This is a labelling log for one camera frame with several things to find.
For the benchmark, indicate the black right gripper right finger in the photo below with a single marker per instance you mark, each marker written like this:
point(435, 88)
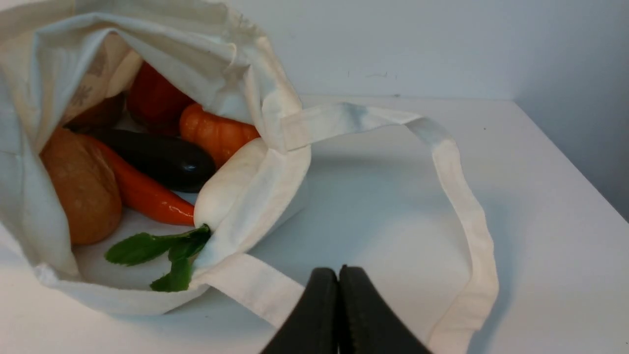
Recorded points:
point(367, 324)

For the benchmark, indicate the white radish with leaves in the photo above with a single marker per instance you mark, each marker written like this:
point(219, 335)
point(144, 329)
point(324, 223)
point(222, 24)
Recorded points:
point(213, 203)

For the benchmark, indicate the red chili pepper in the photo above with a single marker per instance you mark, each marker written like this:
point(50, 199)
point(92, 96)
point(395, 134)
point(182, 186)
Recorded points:
point(142, 193)

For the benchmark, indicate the brown potato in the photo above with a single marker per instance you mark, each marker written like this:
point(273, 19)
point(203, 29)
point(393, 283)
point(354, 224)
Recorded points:
point(85, 185)

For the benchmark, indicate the dark eggplant in bag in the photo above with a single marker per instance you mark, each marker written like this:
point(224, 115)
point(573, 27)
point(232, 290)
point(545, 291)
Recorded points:
point(174, 163)

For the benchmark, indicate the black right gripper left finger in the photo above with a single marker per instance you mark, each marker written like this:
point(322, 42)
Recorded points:
point(310, 327)

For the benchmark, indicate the white cloth tote bag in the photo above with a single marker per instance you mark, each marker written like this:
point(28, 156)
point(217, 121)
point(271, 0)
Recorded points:
point(226, 63)

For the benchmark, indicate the red tomato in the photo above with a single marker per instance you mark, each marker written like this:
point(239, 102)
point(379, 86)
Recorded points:
point(155, 103)

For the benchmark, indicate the small orange pumpkin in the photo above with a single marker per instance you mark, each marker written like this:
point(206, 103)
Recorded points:
point(219, 137)

